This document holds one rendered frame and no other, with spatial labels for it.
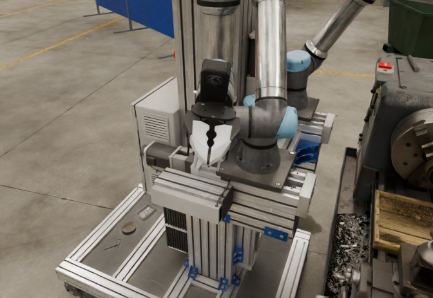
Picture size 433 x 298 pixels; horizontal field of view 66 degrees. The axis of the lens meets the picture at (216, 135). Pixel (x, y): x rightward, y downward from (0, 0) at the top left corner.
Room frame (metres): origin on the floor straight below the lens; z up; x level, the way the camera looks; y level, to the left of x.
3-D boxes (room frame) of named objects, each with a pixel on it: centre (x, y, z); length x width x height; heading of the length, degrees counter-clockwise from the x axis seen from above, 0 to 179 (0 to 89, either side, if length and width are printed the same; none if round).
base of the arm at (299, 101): (1.40, -0.34, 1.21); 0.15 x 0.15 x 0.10
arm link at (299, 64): (1.41, -0.35, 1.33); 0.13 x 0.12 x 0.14; 146
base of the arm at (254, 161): (0.95, -0.14, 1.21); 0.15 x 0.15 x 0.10
